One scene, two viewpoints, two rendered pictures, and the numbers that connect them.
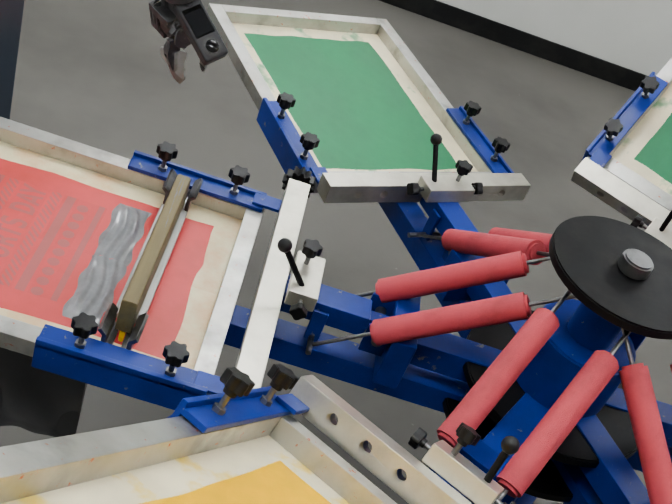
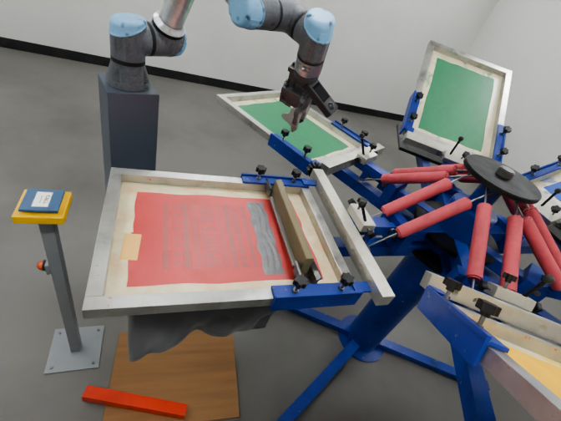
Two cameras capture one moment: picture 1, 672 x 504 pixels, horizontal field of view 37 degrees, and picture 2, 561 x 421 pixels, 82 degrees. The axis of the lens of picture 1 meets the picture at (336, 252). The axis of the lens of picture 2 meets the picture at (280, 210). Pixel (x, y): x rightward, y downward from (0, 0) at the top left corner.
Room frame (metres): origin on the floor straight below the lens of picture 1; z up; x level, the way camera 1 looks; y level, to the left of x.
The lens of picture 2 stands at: (0.61, 0.69, 1.76)
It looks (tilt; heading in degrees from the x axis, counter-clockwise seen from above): 38 degrees down; 339
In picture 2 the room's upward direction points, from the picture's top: 21 degrees clockwise
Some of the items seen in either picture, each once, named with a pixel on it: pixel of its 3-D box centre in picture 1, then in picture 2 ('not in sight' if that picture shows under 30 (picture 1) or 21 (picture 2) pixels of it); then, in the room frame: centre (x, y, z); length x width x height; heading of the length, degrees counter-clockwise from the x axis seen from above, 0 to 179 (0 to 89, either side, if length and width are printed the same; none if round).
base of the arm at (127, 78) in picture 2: not in sight; (128, 70); (1.92, 0.96, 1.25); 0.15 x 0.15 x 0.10
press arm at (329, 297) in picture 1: (326, 305); (367, 225); (1.48, -0.02, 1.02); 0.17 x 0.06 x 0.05; 97
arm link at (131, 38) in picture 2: not in sight; (129, 37); (1.92, 0.95, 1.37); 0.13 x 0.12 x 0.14; 129
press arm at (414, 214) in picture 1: (408, 220); (343, 174); (2.04, -0.14, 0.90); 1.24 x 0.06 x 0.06; 37
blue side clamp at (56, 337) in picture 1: (122, 369); (315, 294); (1.17, 0.26, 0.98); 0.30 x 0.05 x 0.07; 97
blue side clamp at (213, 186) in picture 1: (195, 190); (274, 185); (1.72, 0.33, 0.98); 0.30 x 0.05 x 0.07; 97
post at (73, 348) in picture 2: not in sight; (63, 291); (1.46, 1.11, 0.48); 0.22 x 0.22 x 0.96; 7
